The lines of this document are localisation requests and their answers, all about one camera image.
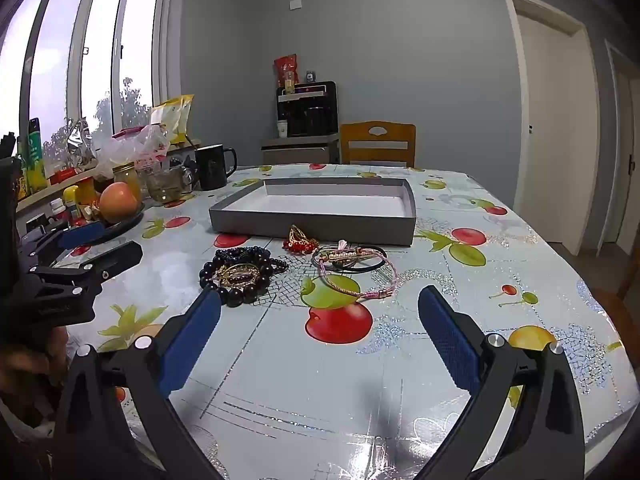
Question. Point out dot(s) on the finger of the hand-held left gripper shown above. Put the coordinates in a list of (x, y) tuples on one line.
[(82, 235), (115, 257)]

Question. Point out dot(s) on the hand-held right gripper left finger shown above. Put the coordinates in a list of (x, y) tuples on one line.
[(192, 345)]

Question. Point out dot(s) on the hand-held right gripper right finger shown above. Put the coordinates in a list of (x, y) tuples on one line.
[(450, 335)]

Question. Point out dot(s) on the red bead gold jewelry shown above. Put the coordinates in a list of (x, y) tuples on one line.
[(299, 245)]

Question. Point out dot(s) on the grey shallow tray box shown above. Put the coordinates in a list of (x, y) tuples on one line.
[(310, 220)]

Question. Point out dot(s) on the person's left hand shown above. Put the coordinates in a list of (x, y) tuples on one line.
[(25, 360)]

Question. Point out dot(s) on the black plate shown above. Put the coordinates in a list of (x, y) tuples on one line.
[(120, 227)]

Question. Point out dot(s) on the yellow bottle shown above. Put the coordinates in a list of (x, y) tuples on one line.
[(71, 200)]

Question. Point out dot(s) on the orange grapefruit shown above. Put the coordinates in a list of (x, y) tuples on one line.
[(118, 202)]

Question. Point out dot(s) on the glass jar yellow contents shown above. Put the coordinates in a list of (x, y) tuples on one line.
[(127, 182)]

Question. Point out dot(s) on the clear glass jar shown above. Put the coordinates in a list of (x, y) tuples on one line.
[(167, 187)]

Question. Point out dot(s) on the green spray can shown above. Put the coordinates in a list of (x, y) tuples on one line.
[(36, 160)]

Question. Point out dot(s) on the silver foil bag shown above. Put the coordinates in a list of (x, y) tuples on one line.
[(80, 142)]

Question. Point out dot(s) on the clear plastic bag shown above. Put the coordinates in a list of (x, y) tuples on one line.
[(135, 147)]

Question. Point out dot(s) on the fruit print tablecloth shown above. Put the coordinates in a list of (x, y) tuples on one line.
[(310, 390)]

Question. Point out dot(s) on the black mug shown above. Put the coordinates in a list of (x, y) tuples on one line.
[(210, 167)]

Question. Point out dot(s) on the yellow snack bags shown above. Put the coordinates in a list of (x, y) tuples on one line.
[(172, 117)]

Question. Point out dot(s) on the window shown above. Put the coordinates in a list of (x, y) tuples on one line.
[(100, 35)]

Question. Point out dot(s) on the white paper cup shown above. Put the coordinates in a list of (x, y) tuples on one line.
[(283, 130)]

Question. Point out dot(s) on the grey cabinet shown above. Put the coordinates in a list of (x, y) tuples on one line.
[(300, 152)]

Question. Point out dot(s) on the wooden chair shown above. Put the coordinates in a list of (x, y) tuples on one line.
[(377, 132)]

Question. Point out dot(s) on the black coffee machine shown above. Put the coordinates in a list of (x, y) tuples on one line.
[(315, 115)]

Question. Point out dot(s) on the red snack bag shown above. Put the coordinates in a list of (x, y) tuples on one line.
[(286, 66)]

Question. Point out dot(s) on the white wall socket plate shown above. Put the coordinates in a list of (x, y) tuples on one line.
[(295, 3)]

